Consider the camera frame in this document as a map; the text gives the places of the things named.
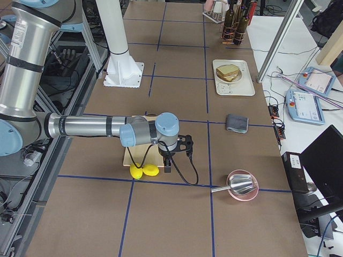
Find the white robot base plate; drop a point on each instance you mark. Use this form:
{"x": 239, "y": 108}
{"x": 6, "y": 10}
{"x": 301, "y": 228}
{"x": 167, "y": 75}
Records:
{"x": 123, "y": 71}

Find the blue teach pendant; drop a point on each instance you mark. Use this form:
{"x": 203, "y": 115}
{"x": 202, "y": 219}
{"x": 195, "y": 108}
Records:
{"x": 317, "y": 80}
{"x": 304, "y": 107}

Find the dark wine bottle right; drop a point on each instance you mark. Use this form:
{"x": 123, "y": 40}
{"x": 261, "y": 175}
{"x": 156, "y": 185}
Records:
{"x": 242, "y": 23}

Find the yellow lemon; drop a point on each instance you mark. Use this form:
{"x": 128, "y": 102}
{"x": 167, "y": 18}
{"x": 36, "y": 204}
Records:
{"x": 135, "y": 172}
{"x": 150, "y": 170}

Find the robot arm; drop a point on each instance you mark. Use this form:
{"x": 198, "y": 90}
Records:
{"x": 20, "y": 125}

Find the white round plate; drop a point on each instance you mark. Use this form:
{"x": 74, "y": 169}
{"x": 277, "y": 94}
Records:
{"x": 226, "y": 74}

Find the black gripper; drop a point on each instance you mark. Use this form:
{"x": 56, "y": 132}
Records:
{"x": 166, "y": 155}

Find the far blue teach pendant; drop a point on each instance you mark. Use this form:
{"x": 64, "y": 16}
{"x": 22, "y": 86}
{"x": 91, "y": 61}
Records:
{"x": 317, "y": 80}

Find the black monitor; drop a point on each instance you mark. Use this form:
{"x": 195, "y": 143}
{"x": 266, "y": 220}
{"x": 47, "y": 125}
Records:
{"x": 322, "y": 160}

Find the copper wire bottle rack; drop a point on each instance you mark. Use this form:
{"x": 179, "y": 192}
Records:
{"x": 229, "y": 32}

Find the dark wine bottle left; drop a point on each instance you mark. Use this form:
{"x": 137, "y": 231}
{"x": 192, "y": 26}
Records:
{"x": 233, "y": 12}

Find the metal scoop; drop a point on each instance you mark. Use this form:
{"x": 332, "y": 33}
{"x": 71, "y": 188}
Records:
{"x": 238, "y": 184}

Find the folded grey cloth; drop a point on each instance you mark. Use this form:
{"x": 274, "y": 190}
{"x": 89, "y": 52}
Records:
{"x": 236, "y": 123}

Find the aluminium frame post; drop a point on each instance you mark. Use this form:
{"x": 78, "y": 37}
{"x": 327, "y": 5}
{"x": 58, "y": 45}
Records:
{"x": 286, "y": 23}

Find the near blue teach pendant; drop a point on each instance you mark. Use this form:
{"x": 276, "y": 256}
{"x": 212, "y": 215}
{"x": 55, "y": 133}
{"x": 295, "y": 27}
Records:
{"x": 304, "y": 107}

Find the pink bowl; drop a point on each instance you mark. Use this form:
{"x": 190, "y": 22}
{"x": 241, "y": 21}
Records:
{"x": 248, "y": 197}

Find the wooden cutting board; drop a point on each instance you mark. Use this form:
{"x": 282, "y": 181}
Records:
{"x": 138, "y": 152}

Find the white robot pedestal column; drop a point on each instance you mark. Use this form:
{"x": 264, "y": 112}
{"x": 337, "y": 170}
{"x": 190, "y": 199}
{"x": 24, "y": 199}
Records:
{"x": 113, "y": 25}

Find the dark wine bottle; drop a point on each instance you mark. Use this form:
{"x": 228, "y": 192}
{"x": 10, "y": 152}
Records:
{"x": 233, "y": 12}
{"x": 242, "y": 23}

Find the white wire cup rack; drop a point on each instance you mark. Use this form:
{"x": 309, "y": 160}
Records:
{"x": 215, "y": 10}

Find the cream bear serving tray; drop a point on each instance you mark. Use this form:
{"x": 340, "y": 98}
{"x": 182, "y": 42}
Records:
{"x": 242, "y": 85}

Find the bread slice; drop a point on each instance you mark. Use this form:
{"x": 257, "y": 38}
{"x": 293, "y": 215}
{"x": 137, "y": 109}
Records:
{"x": 230, "y": 78}
{"x": 227, "y": 70}

